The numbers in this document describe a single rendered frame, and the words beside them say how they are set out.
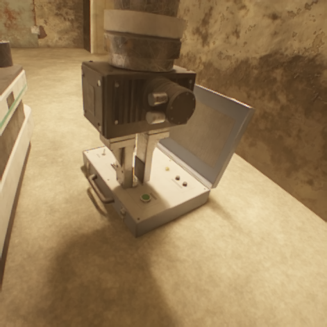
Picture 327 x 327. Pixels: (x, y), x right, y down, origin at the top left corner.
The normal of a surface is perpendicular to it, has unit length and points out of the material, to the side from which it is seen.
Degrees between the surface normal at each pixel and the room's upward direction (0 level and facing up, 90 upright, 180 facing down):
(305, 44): 90
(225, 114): 75
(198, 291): 0
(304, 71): 90
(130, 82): 90
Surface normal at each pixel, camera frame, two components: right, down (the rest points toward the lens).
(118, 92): 0.59, 0.51
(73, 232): 0.13, -0.82
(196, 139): -0.73, 0.03
